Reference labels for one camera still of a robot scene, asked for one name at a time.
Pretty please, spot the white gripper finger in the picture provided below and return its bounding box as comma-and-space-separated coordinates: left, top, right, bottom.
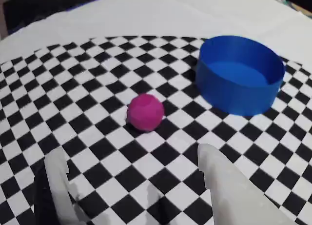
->
44, 147, 86, 225
197, 143, 297, 225

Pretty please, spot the pink ball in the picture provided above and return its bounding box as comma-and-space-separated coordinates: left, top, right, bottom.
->
126, 93, 165, 132

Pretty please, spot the blue round box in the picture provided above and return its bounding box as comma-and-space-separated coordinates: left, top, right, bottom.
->
196, 35, 286, 116

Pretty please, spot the black white checkered sheet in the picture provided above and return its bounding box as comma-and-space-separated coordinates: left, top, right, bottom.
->
0, 0, 312, 225

